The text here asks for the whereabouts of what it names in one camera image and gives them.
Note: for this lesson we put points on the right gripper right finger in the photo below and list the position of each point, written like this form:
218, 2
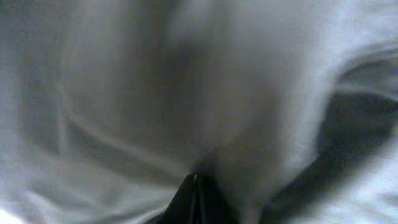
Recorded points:
212, 207

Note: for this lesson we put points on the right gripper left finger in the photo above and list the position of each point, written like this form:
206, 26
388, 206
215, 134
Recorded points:
182, 208

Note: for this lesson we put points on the grey-green shorts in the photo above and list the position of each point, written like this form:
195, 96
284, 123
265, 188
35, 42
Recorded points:
290, 107

